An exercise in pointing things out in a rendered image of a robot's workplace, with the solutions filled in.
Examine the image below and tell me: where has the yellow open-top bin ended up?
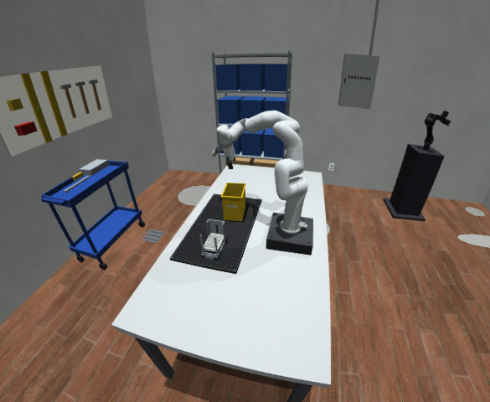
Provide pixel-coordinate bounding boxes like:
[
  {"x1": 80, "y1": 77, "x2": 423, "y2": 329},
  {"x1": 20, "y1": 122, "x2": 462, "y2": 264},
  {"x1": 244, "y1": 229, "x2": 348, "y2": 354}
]
[{"x1": 221, "y1": 183, "x2": 246, "y2": 221}]

